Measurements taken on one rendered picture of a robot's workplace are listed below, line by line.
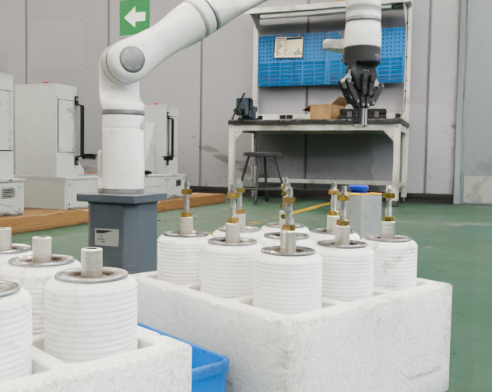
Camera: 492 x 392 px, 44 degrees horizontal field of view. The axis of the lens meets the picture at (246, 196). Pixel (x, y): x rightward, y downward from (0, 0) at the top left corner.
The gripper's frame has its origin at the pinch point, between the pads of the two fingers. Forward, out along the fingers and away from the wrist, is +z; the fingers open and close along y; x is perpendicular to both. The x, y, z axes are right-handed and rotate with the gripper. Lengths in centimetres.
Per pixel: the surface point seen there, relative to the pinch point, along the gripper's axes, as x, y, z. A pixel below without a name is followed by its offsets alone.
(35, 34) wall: 656, 209, -141
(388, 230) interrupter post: -20.1, -18.1, 20.2
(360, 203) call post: -3.2, -3.5, 17.3
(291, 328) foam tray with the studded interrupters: -27, -48, 30
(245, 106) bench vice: 340, 275, -41
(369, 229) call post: -3.6, -0.7, 22.6
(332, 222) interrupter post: -8.2, -18.1, 19.8
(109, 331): -24, -71, 27
